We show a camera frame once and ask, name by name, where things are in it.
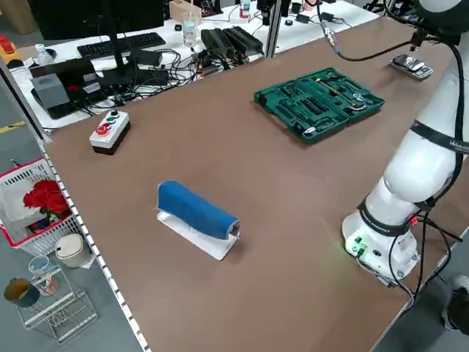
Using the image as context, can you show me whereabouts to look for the green plastic toolbox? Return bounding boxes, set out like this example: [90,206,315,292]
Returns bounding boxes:
[253,66,386,146]

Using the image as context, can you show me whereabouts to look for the black digital kitchen scale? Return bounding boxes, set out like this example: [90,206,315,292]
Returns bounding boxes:
[389,54,435,81]

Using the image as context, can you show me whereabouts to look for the light blue cup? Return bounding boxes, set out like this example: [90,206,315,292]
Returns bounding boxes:
[28,254,51,276]

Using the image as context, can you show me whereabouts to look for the blue cloth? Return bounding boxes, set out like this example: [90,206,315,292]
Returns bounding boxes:
[157,179,241,242]

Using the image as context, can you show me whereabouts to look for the white cloth stand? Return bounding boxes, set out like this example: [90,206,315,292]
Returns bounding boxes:
[156,210,243,263]

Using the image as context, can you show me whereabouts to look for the white button control box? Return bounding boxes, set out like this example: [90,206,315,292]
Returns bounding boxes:
[89,109,132,156]

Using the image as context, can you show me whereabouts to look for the black power adapter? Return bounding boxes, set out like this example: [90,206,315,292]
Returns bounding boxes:
[223,26,265,53]
[200,28,235,56]

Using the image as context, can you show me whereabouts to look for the black monitor stand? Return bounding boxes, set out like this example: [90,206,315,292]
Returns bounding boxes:
[100,0,170,88]

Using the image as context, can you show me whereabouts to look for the clear water bottle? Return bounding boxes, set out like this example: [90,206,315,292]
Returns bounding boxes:
[182,10,202,48]

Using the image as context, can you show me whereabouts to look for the cardboard box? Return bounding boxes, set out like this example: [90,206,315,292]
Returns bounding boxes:
[168,0,203,24]

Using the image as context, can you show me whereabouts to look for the black keyboard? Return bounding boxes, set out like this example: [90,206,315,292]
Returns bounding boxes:
[76,32,167,59]

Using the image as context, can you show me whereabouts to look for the small white bin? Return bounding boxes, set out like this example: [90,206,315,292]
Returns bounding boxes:
[54,234,91,269]

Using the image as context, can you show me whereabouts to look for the red artificial flowers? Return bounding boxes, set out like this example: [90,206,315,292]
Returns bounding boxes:
[22,179,71,221]

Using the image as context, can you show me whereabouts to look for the grey square box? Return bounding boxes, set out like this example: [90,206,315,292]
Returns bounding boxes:
[30,73,70,109]

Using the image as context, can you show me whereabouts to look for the red and white basket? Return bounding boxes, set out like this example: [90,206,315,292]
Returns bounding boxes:
[0,157,87,254]

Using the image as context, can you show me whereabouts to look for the black monitor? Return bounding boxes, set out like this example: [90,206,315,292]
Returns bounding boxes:
[28,0,165,41]

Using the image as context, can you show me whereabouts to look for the dark teal mug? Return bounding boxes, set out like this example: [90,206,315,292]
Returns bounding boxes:
[3,277,41,309]

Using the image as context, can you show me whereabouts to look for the person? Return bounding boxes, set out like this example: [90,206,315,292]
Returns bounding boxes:
[440,272,469,331]

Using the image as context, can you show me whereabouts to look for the aluminium frame post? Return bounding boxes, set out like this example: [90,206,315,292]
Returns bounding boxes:
[263,0,291,59]

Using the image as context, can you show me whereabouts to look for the black cable with silver plug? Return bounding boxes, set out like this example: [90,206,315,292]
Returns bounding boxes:
[316,0,419,62]

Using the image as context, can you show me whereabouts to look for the black base cable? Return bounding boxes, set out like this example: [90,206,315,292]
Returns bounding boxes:
[393,207,465,298]

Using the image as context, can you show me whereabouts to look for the white wire rack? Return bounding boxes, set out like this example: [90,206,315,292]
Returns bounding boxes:
[15,265,99,345]

